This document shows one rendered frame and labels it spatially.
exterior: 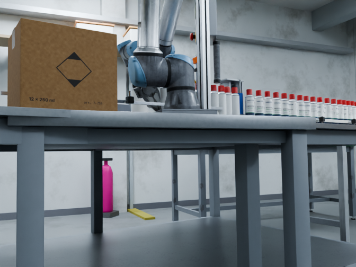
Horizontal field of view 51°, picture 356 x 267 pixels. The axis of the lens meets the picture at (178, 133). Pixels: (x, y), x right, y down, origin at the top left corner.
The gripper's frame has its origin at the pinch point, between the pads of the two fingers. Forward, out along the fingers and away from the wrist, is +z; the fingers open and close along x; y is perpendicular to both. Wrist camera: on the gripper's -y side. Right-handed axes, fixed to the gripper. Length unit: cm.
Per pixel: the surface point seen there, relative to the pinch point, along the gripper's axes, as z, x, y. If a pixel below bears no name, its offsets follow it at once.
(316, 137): 32, -24, -61
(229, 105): 18.2, -40.3, -1.5
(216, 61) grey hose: -7.4, -36.3, -10.7
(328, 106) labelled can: 59, -121, -2
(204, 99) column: 4.3, -15.3, -16.4
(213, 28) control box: -22.9, -37.7, -16.9
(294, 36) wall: 56, -429, 233
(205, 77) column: -4.3, -21.2, -16.4
